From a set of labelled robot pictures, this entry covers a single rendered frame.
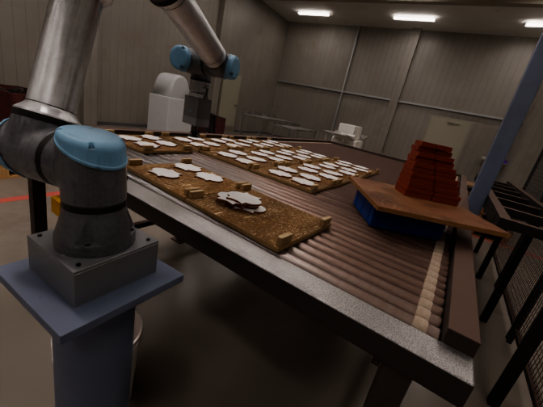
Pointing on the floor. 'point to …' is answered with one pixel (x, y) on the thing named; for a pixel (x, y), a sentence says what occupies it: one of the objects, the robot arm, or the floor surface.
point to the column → (88, 333)
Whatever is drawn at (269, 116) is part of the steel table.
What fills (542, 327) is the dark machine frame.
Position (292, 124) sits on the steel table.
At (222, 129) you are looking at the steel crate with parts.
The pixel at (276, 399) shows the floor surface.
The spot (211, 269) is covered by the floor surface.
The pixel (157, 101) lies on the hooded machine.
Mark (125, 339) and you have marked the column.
